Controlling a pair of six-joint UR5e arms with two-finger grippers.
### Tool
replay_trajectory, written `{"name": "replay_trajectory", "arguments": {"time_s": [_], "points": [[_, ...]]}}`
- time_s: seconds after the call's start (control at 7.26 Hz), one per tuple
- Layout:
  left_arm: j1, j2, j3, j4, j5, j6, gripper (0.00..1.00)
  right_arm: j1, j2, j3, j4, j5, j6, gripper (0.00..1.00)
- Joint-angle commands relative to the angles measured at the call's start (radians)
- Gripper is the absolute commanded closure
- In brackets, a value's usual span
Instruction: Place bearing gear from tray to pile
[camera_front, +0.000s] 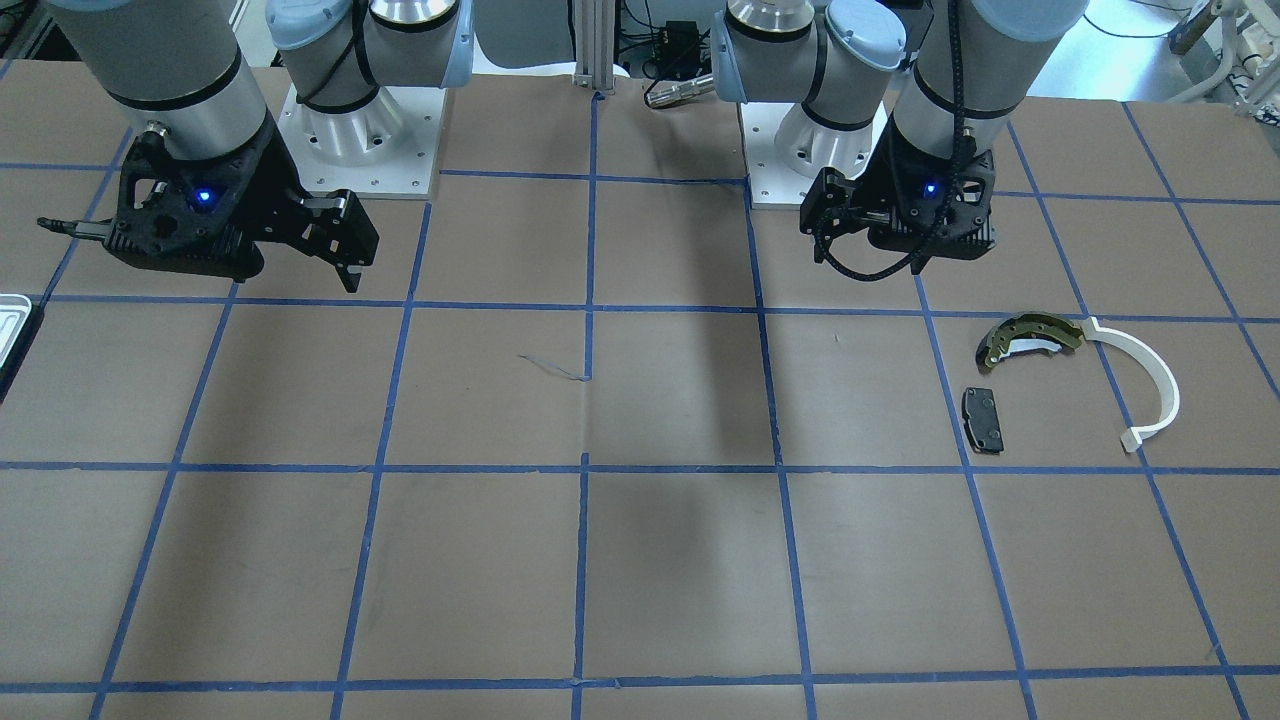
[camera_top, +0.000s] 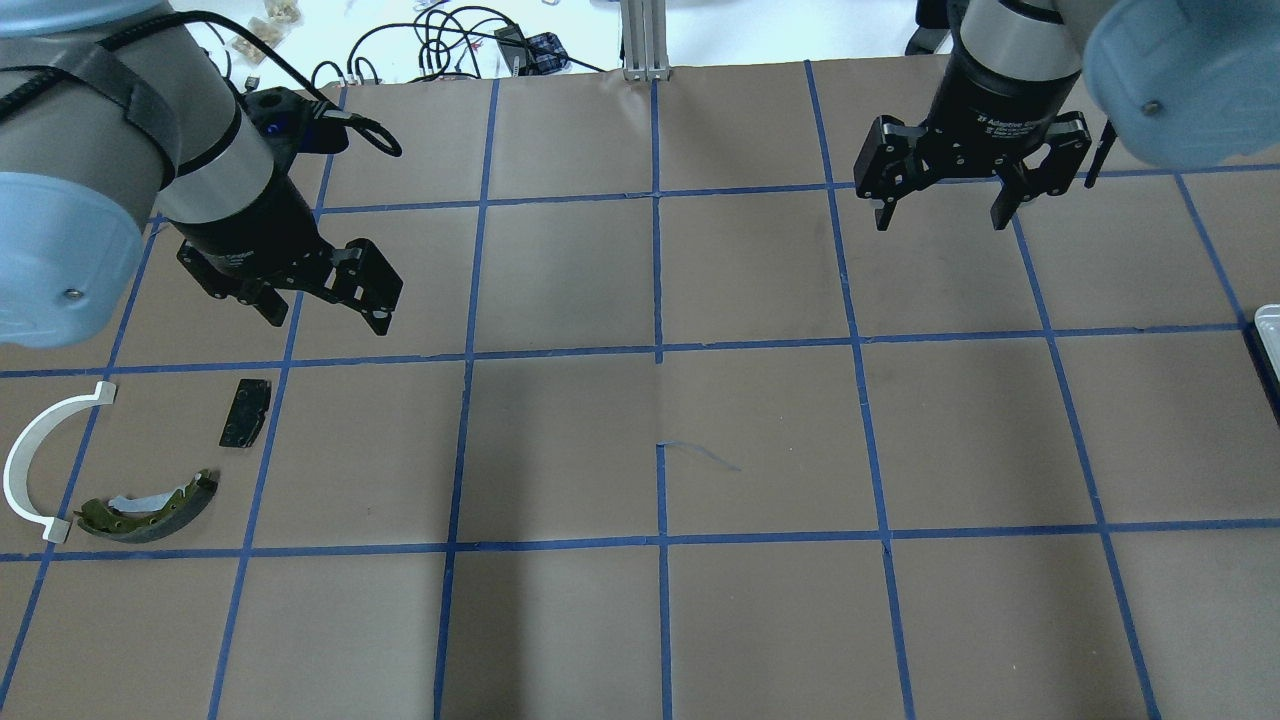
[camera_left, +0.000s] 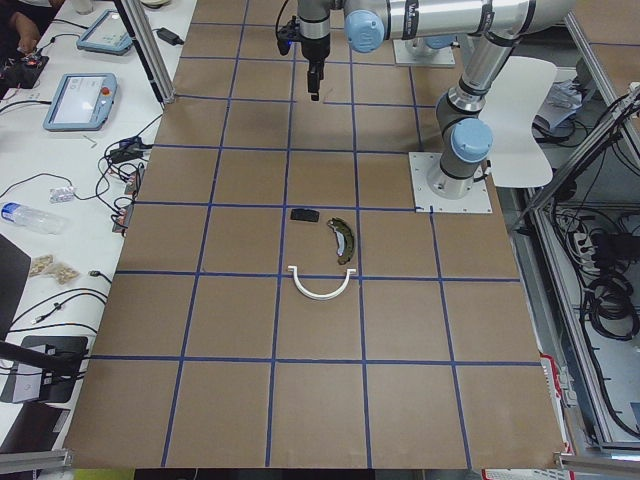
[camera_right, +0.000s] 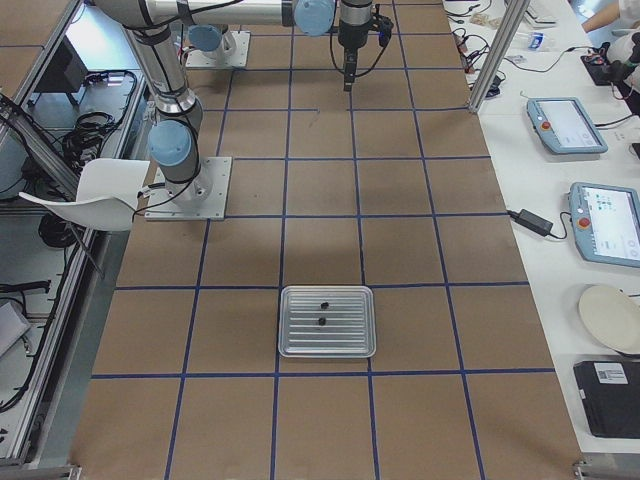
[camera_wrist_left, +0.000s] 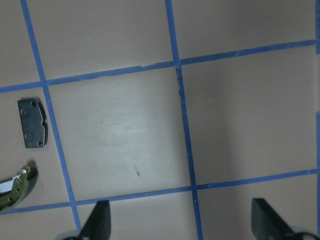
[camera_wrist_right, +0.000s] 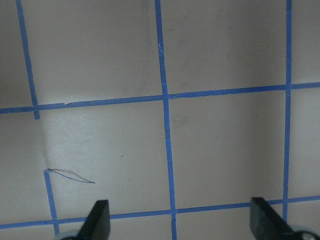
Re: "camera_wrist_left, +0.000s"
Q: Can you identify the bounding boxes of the olive brake shoe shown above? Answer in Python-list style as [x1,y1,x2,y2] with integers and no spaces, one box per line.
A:
[0,161,38,215]

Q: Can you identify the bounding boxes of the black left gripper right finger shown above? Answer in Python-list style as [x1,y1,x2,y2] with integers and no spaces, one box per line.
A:
[251,198,293,240]

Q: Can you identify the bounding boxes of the dark grey brake pad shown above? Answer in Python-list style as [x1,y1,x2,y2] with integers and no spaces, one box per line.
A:
[17,98,48,149]

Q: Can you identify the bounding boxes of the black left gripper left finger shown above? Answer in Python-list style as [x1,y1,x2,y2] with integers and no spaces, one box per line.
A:
[79,200,111,240]

